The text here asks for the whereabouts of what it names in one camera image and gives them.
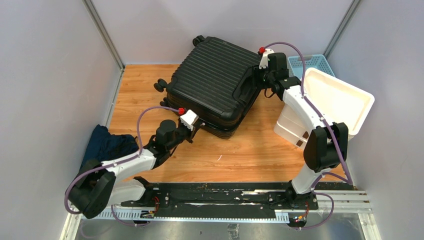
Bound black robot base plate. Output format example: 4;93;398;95
120;181;355;221

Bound black ribbed hard-shell suitcase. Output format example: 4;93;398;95
153;35;261;139

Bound light blue plastic basket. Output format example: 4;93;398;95
287;54;335;79

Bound aluminium frame post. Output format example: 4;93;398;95
82;0;125;72
323;0;363;59

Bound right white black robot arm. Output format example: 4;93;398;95
255;47;349;209

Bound left aluminium frame post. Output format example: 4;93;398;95
82;0;125;72

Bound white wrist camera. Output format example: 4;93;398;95
179;109;199;131
258;47;274;69

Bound dark blue cloth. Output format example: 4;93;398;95
79;124;139;169

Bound right aluminium frame post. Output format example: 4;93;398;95
323;0;363;59

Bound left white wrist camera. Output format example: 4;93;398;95
179;109;199;131

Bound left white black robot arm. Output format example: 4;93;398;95
64;119;202;219

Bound white three-drawer storage unit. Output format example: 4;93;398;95
273;68;375;149

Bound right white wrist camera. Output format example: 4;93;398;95
258;47;274;69

